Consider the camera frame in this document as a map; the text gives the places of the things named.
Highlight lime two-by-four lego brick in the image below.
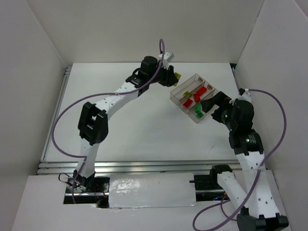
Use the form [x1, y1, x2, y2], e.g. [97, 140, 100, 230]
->
[174, 73, 181, 80]

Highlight red two-by-four lego brick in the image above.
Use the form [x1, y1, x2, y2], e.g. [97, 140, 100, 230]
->
[196, 87, 207, 96]

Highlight red two-by-two lego brick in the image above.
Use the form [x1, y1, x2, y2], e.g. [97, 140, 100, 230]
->
[193, 94, 201, 103]

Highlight red curved lego piece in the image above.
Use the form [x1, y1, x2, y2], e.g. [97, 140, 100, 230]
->
[183, 99, 193, 108]

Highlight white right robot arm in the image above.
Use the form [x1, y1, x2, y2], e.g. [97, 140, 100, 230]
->
[200, 89, 289, 231]

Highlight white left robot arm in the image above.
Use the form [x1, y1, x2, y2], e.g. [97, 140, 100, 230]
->
[73, 52, 179, 190]

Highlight clear plastic sorting tray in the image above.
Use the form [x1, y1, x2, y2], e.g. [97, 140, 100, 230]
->
[170, 74, 218, 124]

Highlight green sloped lego in tray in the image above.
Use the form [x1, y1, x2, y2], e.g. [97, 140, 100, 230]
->
[195, 104, 202, 114]

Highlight small green lego in tray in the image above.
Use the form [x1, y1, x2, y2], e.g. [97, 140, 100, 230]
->
[196, 113, 204, 118]

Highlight white foil cover plate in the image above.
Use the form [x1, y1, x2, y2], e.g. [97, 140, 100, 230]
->
[108, 173, 196, 208]

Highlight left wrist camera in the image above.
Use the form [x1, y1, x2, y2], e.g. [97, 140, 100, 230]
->
[158, 51, 174, 69]

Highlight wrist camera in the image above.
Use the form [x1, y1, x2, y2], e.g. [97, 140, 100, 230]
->
[237, 88, 252, 102]
[158, 51, 174, 69]

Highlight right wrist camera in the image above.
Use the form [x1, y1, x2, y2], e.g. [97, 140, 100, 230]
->
[237, 88, 252, 102]

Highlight aluminium table frame rail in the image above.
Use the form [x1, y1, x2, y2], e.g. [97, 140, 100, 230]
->
[37, 63, 241, 176]

